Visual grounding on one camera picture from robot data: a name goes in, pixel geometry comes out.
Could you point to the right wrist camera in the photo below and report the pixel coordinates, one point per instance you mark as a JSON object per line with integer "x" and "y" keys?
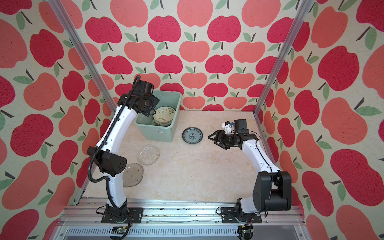
{"x": 228, "y": 127}

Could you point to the blue floral pattern plate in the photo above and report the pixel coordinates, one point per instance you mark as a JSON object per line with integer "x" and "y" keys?
{"x": 192, "y": 135}

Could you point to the right aluminium frame post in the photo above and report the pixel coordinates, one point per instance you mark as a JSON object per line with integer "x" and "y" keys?
{"x": 284, "y": 51}

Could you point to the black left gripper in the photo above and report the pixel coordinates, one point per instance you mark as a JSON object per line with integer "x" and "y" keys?
{"x": 155, "y": 100}

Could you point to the beige speckled ceramic plate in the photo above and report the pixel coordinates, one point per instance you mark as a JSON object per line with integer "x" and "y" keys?
{"x": 164, "y": 116}

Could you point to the grey glass plate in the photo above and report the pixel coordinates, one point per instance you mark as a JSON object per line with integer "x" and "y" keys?
{"x": 132, "y": 175}

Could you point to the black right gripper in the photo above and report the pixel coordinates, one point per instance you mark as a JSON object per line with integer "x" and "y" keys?
{"x": 218, "y": 132}

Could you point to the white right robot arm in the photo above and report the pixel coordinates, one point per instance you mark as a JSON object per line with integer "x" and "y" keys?
{"x": 273, "y": 187}

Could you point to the light green plastic bin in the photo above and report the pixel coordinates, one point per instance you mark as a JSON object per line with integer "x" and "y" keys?
{"x": 147, "y": 124}

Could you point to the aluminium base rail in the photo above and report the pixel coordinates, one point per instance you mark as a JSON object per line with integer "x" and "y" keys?
{"x": 177, "y": 220}

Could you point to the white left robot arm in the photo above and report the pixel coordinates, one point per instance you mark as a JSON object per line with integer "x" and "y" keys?
{"x": 105, "y": 162}

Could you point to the clear glass plate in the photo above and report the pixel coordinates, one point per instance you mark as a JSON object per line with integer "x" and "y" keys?
{"x": 148, "y": 155}

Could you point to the aluminium frame post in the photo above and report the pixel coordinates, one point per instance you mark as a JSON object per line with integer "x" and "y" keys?
{"x": 71, "y": 31}
{"x": 284, "y": 51}

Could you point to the left aluminium frame post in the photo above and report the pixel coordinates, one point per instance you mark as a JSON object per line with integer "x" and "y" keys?
{"x": 71, "y": 31}

